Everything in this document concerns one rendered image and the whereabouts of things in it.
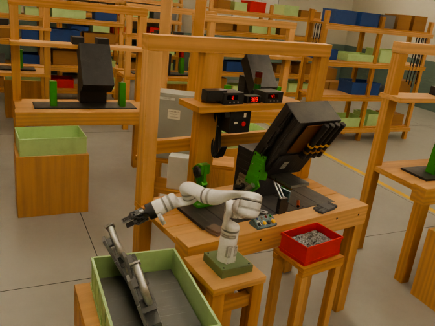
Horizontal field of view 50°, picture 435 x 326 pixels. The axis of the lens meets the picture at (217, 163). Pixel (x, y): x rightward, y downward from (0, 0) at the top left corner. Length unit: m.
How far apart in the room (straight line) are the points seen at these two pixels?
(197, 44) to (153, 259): 1.31
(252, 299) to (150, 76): 1.37
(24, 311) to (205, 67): 2.08
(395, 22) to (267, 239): 6.70
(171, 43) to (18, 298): 2.13
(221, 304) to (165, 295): 0.31
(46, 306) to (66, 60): 6.57
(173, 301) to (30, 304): 1.66
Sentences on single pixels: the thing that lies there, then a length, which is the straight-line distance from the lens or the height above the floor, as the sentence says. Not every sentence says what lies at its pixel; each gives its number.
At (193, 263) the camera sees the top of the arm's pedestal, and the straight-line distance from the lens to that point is 2.50.
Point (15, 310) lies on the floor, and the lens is 3.66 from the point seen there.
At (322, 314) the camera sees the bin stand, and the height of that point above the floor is 0.38.
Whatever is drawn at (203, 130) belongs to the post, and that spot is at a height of 1.35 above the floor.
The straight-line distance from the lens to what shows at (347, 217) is 3.37.
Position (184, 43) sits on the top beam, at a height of 1.90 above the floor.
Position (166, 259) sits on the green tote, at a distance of 2.41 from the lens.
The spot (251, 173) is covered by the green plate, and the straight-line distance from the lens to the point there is 3.00.
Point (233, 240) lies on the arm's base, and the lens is 2.38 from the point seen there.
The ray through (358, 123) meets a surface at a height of 0.33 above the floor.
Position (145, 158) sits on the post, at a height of 1.20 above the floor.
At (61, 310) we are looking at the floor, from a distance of 3.60.
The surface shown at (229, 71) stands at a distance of 10.61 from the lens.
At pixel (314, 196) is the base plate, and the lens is 3.44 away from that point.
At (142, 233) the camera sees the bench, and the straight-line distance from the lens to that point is 3.12.
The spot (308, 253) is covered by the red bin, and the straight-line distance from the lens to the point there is 2.70.
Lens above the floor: 2.16
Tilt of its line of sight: 19 degrees down
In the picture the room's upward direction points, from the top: 6 degrees clockwise
